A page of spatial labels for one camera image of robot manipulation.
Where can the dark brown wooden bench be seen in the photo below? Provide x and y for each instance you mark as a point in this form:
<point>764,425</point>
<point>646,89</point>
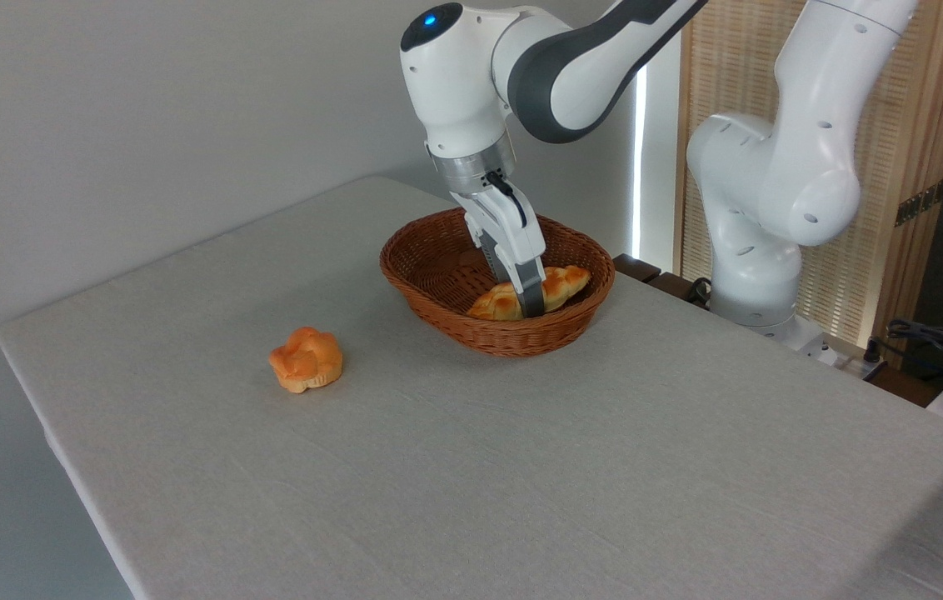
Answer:
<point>638,268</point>

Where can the dark metal screen hinge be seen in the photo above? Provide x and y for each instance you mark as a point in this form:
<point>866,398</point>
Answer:
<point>921,202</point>

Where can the grey tablecloth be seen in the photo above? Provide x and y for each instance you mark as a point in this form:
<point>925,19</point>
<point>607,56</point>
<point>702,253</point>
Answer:
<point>521,467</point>

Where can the round flower-shaped bun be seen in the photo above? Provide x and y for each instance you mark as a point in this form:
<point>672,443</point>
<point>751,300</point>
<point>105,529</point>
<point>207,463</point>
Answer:
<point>305,360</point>

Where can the brown wicker basket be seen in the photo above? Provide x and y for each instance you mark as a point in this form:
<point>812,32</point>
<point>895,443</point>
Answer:
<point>438,267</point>

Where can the long braided bread loaf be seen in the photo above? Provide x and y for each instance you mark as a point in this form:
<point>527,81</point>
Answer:
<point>565,285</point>

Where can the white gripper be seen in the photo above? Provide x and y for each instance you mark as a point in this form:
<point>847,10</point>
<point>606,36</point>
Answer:
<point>509,229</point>

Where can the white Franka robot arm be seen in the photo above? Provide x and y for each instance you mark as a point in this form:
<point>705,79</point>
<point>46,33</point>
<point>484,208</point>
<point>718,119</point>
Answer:
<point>571,75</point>

